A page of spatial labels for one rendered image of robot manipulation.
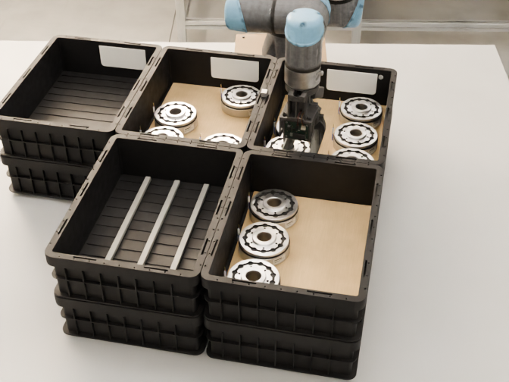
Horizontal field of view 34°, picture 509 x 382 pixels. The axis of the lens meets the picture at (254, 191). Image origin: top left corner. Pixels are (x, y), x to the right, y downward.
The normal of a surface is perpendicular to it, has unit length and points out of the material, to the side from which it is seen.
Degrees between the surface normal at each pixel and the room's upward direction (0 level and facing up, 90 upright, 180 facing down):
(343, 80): 90
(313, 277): 0
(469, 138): 0
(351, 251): 0
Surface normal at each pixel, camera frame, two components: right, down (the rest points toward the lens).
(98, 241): 0.00, -0.77
